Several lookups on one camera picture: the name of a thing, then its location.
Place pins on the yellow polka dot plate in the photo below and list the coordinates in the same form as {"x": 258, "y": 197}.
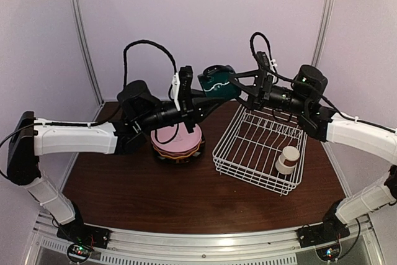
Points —
{"x": 179, "y": 155}

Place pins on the black striped rim plate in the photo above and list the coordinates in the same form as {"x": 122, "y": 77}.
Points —
{"x": 198, "y": 155}

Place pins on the dark teal small cup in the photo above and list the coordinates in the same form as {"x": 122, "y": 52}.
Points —
{"x": 215, "y": 82}

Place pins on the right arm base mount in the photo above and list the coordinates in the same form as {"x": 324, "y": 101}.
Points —
{"x": 330, "y": 229}

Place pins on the right aluminium corner post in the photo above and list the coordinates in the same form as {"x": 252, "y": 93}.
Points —
{"x": 323, "y": 28}

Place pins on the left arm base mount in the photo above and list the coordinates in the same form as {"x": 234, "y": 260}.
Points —
{"x": 82, "y": 234}

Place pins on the white wire dish rack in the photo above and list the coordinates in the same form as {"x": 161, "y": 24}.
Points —
{"x": 252, "y": 143}

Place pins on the aluminium front frame rail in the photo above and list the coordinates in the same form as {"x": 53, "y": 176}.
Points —
{"x": 265, "y": 247}

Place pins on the aluminium corner post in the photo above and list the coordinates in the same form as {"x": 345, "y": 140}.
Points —
{"x": 84, "y": 47}
{"x": 323, "y": 28}

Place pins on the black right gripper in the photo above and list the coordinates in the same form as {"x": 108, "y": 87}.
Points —
{"x": 264, "y": 82}

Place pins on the plain pink plate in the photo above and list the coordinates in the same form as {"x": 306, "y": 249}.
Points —
{"x": 182, "y": 141}

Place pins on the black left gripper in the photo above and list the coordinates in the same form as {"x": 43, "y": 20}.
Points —
{"x": 192, "y": 108}

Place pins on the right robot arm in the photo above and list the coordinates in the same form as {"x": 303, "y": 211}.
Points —
{"x": 300, "y": 96}

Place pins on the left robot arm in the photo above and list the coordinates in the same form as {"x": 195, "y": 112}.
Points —
{"x": 142, "y": 113}

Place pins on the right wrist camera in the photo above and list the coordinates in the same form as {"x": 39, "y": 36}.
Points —
{"x": 266, "y": 63}

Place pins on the pink polka dot plate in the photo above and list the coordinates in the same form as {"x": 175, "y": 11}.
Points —
{"x": 173, "y": 151}

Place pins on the white brown small cup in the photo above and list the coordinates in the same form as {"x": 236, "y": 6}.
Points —
{"x": 287, "y": 161}

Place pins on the left aluminium corner post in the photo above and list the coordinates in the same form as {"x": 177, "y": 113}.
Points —
{"x": 84, "y": 47}

